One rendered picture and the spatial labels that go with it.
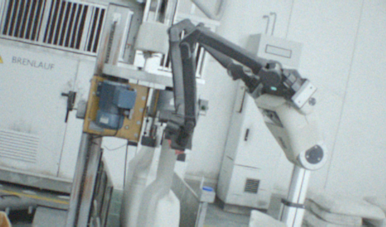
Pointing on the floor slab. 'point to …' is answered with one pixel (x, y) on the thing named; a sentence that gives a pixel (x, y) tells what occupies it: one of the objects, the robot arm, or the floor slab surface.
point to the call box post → (202, 214)
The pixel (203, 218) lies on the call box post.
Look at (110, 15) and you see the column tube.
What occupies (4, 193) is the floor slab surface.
